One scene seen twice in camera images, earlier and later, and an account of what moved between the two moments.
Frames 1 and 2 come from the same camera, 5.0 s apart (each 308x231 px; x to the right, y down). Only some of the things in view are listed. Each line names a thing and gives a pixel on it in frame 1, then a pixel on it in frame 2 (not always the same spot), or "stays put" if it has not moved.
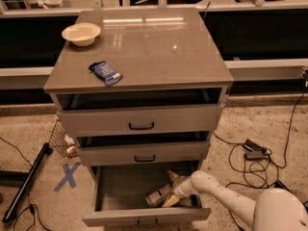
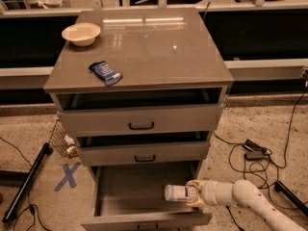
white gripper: [180, 185] → [209, 192]
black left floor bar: [25, 183] stays put
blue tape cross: [68, 175] stays put
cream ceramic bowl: [82, 35] stays put
